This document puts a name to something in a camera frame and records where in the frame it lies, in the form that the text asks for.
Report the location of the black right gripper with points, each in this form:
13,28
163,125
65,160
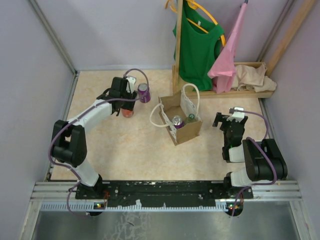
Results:
222,118

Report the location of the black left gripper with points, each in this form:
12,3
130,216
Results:
129,105

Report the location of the red soda can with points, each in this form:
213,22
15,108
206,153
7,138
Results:
127,113

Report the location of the purple soda can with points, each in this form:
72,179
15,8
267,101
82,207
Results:
144,93
177,121

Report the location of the purple soda can front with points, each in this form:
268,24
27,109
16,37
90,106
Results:
177,121

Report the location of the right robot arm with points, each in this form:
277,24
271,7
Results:
263,161

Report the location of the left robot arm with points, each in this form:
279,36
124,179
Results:
69,145

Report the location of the brown canvas tote bag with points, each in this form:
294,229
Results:
178,104

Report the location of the green glass bottle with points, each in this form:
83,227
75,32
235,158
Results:
191,118

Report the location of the beige crumpled cloth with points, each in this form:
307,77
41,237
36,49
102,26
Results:
249,78

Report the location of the pink shirt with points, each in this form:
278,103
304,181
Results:
223,71

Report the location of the green tank top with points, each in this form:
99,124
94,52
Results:
200,46

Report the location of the yellow clothes hanger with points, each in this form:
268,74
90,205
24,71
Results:
194,5

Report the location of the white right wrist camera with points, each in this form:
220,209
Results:
237,114

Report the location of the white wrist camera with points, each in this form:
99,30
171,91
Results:
131,81
237,114

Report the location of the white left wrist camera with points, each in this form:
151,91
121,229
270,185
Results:
131,81

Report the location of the wooden clothes rack frame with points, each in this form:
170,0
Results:
300,16

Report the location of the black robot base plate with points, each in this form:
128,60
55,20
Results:
156,194

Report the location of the white cable duct strip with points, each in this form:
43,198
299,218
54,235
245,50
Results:
94,207

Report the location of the aluminium rail frame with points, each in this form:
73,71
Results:
281,191

